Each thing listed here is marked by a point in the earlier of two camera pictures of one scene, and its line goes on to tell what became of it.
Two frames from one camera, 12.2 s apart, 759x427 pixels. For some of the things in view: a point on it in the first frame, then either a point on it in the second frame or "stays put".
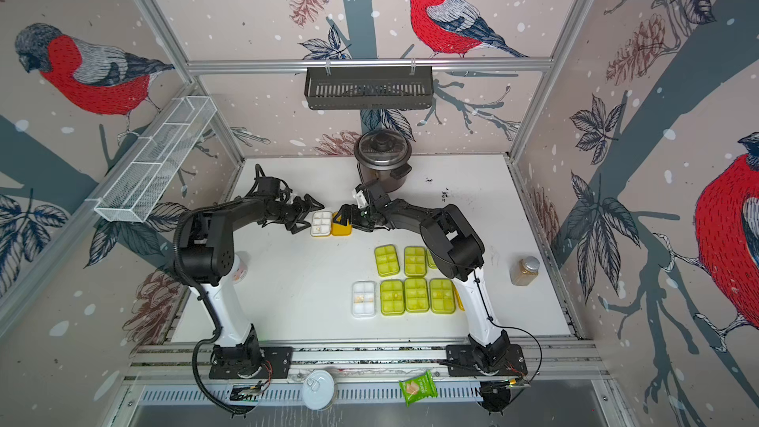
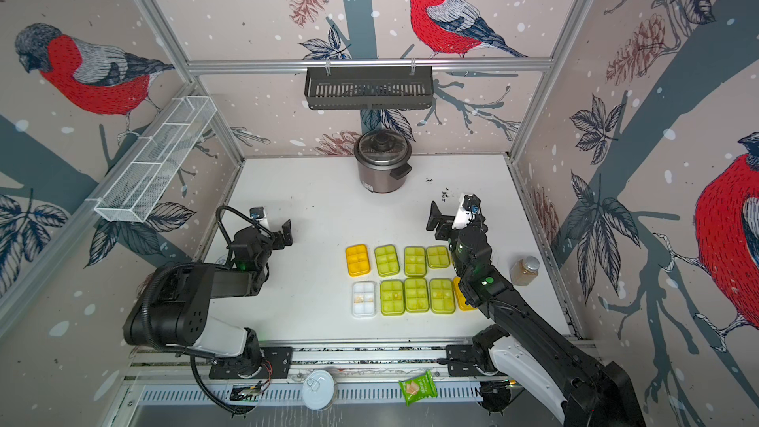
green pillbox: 442,297 stays put
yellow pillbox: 459,298 stays put
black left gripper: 302,213 → 287,239
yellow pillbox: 323,224 → 358,260
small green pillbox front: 430,260 stays put
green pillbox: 386,260 stays put
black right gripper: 354,219 → 437,218
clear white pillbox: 364,298 stays put
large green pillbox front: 416,295 stays put
